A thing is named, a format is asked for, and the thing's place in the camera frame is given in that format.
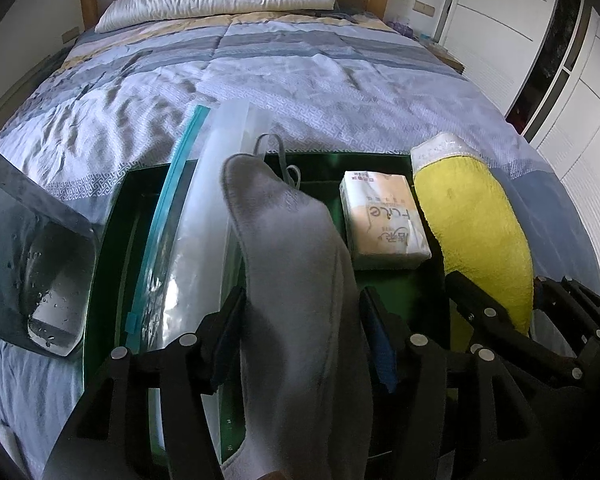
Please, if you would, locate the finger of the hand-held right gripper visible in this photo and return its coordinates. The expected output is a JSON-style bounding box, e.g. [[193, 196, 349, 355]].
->
[[445, 270, 584, 387], [534, 275, 600, 357]]

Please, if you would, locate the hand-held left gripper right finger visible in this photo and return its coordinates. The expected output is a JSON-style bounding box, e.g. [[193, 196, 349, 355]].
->
[[359, 287, 556, 480]]

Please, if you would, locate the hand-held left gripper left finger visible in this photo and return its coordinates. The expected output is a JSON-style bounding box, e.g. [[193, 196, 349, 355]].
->
[[45, 285, 246, 480]]

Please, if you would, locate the grey eye mask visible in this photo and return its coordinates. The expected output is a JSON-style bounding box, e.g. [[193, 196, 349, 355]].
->
[[220, 134, 373, 480]]

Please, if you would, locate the yellow cloth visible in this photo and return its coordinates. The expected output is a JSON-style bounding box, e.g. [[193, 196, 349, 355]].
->
[[410, 132, 535, 336]]

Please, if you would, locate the tissue packet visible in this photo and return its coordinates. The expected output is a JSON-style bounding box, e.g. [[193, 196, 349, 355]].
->
[[339, 170, 432, 272]]

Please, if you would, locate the clear zip bag teal zipper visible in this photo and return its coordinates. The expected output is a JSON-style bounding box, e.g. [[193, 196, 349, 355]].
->
[[127, 101, 271, 471]]

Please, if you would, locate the green tray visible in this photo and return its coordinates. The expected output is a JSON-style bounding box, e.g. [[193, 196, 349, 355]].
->
[[77, 149, 456, 480]]

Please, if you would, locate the wooden nightstand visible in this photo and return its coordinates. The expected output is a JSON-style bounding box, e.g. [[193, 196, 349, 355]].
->
[[420, 40, 466, 75]]

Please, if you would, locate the striped bed quilt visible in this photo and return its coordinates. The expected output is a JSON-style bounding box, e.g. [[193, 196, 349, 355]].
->
[[0, 7, 600, 480]]

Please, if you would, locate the white wardrobe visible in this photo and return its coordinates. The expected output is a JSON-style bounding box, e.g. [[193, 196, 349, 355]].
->
[[432, 0, 600, 261]]

